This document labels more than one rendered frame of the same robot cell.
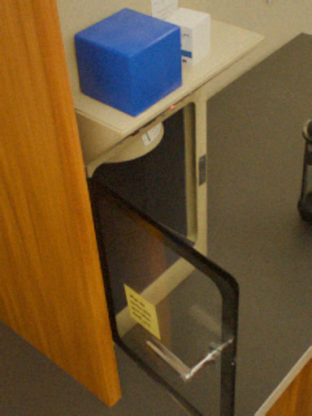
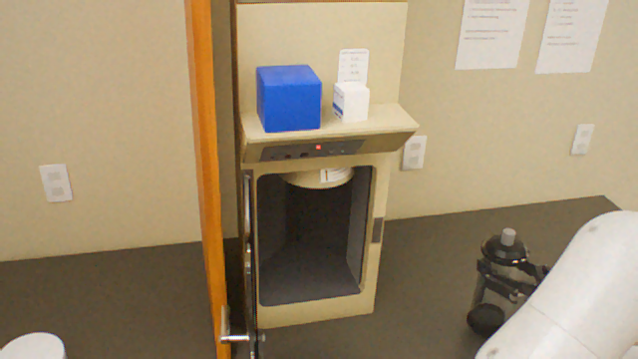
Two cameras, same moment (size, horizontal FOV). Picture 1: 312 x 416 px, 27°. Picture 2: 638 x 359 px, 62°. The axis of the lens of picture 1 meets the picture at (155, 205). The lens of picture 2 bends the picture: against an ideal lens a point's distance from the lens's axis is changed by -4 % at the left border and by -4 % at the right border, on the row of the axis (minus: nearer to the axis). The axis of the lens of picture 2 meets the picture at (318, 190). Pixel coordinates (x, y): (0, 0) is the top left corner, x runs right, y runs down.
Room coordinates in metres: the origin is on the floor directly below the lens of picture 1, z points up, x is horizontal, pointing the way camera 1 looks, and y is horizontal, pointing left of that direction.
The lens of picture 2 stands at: (-0.01, -0.51, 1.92)
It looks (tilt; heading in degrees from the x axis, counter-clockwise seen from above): 31 degrees down; 30
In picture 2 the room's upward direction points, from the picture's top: 3 degrees clockwise
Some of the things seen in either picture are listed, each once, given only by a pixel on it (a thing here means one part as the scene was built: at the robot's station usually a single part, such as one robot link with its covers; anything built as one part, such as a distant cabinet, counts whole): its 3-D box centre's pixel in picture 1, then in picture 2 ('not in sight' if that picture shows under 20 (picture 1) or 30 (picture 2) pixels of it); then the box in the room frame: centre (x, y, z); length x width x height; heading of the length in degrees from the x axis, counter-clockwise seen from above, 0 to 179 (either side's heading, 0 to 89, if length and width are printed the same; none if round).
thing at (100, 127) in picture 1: (171, 97); (327, 142); (0.83, -0.04, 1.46); 0.32 x 0.12 x 0.10; 136
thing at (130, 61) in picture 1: (130, 61); (287, 97); (0.77, 0.02, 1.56); 0.10 x 0.10 x 0.09; 46
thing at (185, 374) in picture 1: (179, 353); (234, 324); (0.55, -0.02, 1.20); 0.10 x 0.05 x 0.03; 39
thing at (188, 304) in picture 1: (161, 317); (249, 300); (0.63, 0.00, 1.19); 0.30 x 0.01 x 0.40; 39
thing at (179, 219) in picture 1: (105, 186); (303, 209); (0.95, 0.09, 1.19); 0.26 x 0.24 x 0.35; 136
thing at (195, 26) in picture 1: (186, 36); (350, 102); (0.86, -0.06, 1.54); 0.05 x 0.05 x 0.06; 54
